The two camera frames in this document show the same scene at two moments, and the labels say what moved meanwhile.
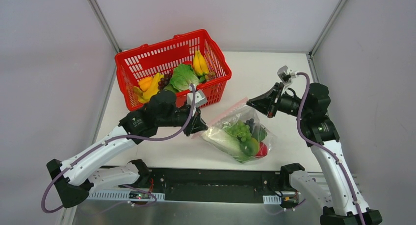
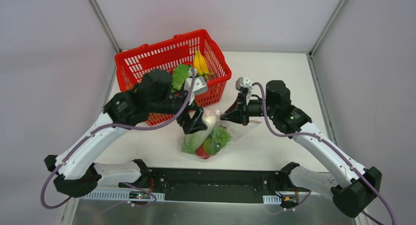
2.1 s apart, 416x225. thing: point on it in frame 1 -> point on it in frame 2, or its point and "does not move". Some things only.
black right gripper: (274, 100) -> (244, 109)
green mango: (250, 147) -> (211, 147)
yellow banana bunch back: (199, 64) does not move
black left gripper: (192, 121) does not move
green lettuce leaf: (182, 75) does not move
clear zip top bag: (240, 133) -> (219, 134)
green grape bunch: (239, 129) -> (222, 136)
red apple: (263, 150) -> (200, 152)
